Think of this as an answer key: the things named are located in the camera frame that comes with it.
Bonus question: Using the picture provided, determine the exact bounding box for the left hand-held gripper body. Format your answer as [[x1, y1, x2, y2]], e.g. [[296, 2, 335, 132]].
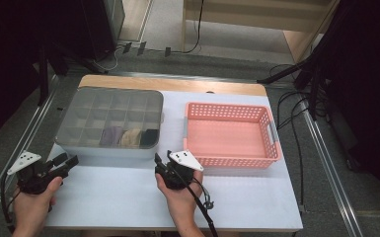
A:
[[6, 150, 64, 196]]

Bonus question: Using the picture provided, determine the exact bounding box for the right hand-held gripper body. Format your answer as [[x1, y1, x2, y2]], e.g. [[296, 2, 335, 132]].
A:
[[154, 149, 205, 192]]

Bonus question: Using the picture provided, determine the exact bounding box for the black sock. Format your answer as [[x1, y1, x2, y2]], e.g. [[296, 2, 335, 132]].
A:
[[140, 128, 161, 148]]

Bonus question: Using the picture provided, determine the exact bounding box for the cream sock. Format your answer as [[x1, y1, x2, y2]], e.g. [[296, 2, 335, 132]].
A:
[[119, 128, 143, 149]]

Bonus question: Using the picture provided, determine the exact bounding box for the white divided organizer box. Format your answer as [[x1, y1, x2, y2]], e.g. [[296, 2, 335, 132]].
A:
[[54, 86, 165, 161]]

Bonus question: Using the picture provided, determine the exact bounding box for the purple sock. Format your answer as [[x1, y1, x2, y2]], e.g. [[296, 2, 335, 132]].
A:
[[99, 125, 124, 148]]

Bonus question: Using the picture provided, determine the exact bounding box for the pink perforated basket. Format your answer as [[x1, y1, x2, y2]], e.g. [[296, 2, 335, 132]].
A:
[[183, 102, 282, 170]]

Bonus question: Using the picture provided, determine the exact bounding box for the person's right hand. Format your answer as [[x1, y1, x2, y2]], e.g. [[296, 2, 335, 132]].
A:
[[155, 169, 205, 222]]

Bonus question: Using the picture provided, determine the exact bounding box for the person's left hand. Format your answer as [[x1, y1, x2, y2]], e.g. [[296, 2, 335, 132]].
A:
[[12, 176, 64, 232]]

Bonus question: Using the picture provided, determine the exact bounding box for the black metal stand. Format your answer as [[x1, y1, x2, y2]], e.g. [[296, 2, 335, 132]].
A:
[[256, 48, 332, 121], [38, 42, 110, 107]]

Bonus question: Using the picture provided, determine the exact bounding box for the dark curtain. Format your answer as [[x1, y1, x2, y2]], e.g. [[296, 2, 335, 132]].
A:
[[0, 0, 87, 151], [322, 0, 380, 203]]

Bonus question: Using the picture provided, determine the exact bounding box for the black cabinet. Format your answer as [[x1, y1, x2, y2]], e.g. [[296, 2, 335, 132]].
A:
[[80, 0, 126, 62]]

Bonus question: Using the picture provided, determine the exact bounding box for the left hand-held gripper cable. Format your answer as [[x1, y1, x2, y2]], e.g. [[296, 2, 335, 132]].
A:
[[0, 171, 21, 234]]

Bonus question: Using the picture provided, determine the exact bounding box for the hand-held gripper cable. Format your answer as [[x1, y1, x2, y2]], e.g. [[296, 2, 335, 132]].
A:
[[172, 162, 219, 237], [0, 171, 21, 234]]

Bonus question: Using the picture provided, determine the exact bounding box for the right hand-held gripper cable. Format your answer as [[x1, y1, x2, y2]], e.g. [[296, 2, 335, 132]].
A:
[[172, 162, 219, 237]]

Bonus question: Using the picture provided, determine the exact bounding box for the metal floor rail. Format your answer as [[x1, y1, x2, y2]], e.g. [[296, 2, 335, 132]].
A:
[[300, 108, 364, 237], [0, 73, 60, 225]]

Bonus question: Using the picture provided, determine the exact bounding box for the white floor cable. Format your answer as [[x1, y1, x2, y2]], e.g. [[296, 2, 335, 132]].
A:
[[92, 45, 126, 72]]

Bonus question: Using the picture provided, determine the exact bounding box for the black floor cable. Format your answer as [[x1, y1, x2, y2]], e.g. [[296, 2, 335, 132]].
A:
[[269, 63, 310, 131], [289, 95, 310, 211]]

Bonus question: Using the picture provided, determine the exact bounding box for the black hanging cable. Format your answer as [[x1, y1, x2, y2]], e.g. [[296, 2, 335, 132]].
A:
[[172, 0, 205, 55]]

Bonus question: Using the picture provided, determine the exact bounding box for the light wooden frame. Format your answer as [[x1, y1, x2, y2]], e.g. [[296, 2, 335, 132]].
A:
[[181, 0, 340, 63]]

